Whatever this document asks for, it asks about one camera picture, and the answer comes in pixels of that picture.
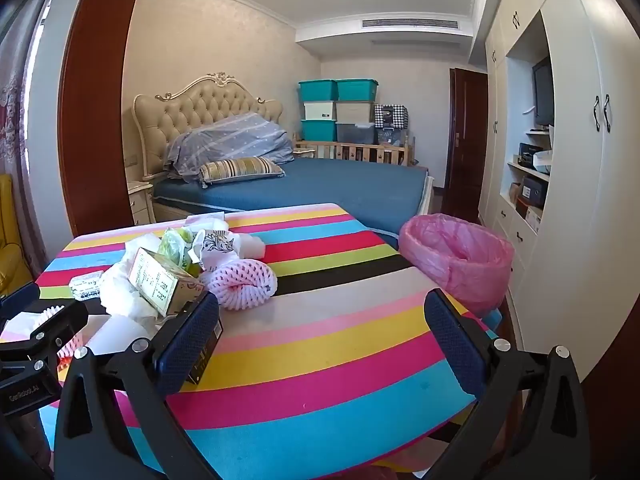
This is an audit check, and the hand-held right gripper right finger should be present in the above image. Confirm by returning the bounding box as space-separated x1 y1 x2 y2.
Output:
424 288 591 480

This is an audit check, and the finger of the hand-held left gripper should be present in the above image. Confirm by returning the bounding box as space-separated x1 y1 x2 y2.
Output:
0 281 42 317
0 301 90 376

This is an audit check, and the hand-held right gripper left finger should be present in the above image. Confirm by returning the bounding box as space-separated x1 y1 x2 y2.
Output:
54 290 221 480

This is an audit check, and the beige printed cardboard box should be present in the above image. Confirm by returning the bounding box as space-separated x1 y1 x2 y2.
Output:
126 247 207 317

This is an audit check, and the white plastic bag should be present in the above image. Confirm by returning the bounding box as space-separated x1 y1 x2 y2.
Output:
100 260 161 318

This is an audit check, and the pink foam fruit net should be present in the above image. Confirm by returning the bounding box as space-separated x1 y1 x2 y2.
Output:
202 258 278 311

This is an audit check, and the bin with pink plastic liner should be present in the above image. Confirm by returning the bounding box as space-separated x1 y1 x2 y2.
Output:
398 213 516 317

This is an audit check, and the white paper sheet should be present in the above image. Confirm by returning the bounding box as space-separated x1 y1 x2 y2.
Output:
0 312 46 343

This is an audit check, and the white green printed packet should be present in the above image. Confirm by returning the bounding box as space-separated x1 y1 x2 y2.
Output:
69 270 106 303

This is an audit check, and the yellow chair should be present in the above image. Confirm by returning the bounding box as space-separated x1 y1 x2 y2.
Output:
0 174 33 296

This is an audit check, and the green plastic bag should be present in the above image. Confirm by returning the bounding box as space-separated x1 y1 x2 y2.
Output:
157 227 196 273

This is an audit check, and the clear crumpled plastic wrap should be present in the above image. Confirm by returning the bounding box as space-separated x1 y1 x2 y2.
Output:
185 212 228 233

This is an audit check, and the rainbow striped tablecloth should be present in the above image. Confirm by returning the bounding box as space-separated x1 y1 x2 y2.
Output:
32 203 501 480

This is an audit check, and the cream nightstand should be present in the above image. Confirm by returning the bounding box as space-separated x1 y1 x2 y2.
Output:
126 180 156 226

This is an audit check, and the white built-in wardrobe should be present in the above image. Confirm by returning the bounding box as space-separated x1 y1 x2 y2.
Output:
477 0 640 381

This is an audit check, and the striped pillow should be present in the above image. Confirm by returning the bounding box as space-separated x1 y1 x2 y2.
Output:
198 156 286 188

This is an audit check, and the blue bed mattress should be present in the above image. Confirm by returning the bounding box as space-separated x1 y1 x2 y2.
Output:
150 158 436 248

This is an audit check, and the dark wooden door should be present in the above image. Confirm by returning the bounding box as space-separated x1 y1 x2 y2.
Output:
442 67 490 211

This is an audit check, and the grey blue folded quilt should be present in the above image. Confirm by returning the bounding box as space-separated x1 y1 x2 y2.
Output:
162 112 296 183

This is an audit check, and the dark fabric bag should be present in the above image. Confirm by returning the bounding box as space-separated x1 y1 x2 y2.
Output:
375 127 410 148

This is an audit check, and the clear grey storage box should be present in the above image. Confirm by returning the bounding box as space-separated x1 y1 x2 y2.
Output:
337 121 377 145

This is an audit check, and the checkered fabric bag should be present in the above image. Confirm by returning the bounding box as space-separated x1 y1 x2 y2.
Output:
374 104 410 130

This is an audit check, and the beige tufted headboard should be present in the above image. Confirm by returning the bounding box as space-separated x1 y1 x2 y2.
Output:
131 72 284 181

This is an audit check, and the teal storage box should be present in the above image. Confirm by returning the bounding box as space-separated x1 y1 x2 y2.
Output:
336 78 379 102
301 119 339 142
298 79 338 103

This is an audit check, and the beige storage box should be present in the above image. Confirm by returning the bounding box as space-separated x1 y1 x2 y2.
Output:
336 101 376 123

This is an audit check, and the cream storage box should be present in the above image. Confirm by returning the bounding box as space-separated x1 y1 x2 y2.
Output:
303 101 338 122

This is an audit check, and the black television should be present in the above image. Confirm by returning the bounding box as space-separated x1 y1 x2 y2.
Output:
531 55 556 128

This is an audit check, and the ceiling air vent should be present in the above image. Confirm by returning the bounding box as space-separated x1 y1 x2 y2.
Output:
361 18 460 29

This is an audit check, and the brown wooden door frame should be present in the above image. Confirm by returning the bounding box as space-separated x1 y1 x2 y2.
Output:
57 0 151 238

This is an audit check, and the wooden crib rail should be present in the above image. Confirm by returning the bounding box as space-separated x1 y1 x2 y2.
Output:
292 132 416 166

